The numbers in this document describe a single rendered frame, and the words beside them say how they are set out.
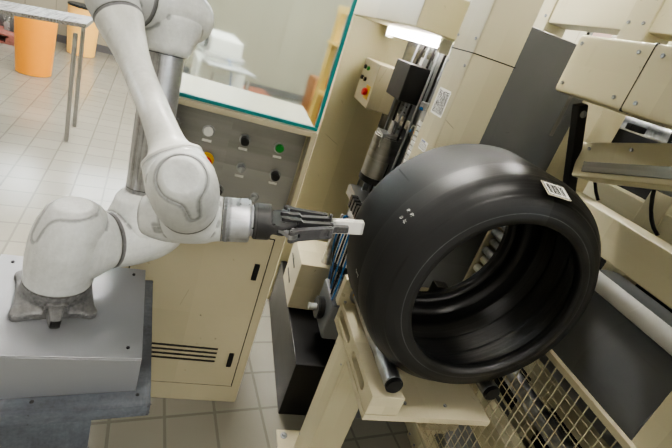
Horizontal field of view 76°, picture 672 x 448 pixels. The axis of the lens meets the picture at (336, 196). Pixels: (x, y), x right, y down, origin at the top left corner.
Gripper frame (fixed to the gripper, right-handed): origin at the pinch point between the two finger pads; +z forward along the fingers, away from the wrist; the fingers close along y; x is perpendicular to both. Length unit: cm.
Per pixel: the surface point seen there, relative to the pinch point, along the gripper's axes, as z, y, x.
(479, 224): 22.7, -11.9, -8.5
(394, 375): 15.8, -9.4, 33.9
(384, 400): 14.4, -10.8, 40.4
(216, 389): -24, 59, 114
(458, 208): 18.4, -10.0, -10.8
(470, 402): 44, -5, 50
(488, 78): 38, 26, -32
